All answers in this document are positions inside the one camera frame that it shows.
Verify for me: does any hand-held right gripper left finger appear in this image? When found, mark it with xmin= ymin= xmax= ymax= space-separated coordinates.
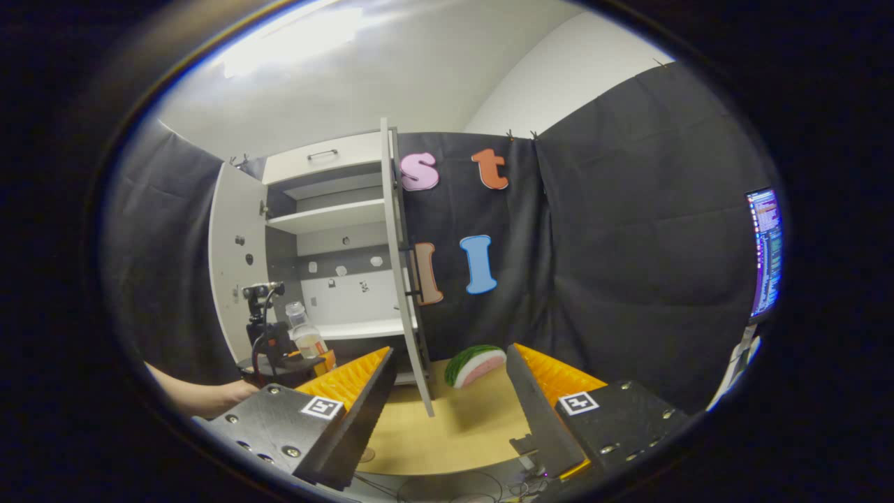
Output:
xmin=191 ymin=346 xmax=398 ymax=491

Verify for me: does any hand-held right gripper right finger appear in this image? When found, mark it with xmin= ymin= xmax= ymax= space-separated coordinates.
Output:
xmin=506 ymin=342 xmax=691 ymax=481

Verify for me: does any clear bottle with label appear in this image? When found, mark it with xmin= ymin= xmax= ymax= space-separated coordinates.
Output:
xmin=285 ymin=302 xmax=329 ymax=360

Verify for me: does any white and grey cabinet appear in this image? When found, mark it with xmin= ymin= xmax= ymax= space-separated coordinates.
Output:
xmin=262 ymin=129 xmax=420 ymax=385

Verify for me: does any white cabinet door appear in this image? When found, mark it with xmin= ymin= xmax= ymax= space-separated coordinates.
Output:
xmin=208 ymin=162 xmax=270 ymax=364
xmin=379 ymin=117 xmax=435 ymax=418

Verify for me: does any white cabinet shelf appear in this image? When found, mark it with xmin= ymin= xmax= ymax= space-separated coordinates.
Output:
xmin=267 ymin=199 xmax=386 ymax=235

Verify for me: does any toy watermelon slice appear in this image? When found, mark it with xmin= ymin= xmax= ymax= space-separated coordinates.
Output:
xmin=445 ymin=344 xmax=507 ymax=389

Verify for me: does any white monitor stand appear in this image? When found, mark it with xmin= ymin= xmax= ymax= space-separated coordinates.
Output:
xmin=707 ymin=325 xmax=762 ymax=413

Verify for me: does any computer monitor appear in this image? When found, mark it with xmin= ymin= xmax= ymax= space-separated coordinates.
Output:
xmin=744 ymin=187 xmax=784 ymax=323

